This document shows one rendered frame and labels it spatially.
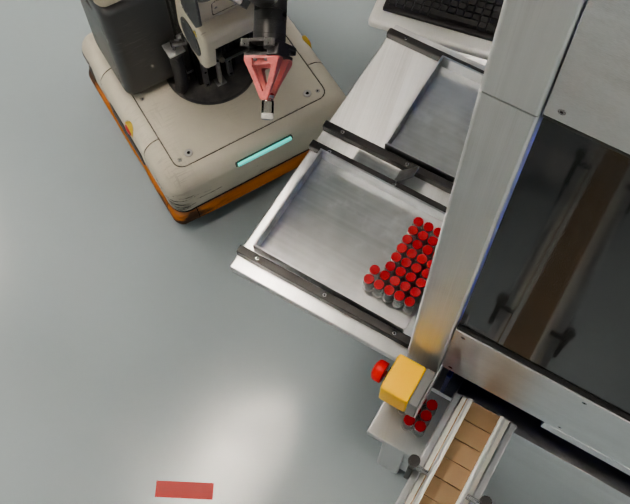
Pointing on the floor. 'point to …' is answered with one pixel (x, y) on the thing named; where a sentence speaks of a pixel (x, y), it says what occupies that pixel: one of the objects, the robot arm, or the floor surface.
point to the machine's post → (490, 166)
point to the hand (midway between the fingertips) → (266, 95)
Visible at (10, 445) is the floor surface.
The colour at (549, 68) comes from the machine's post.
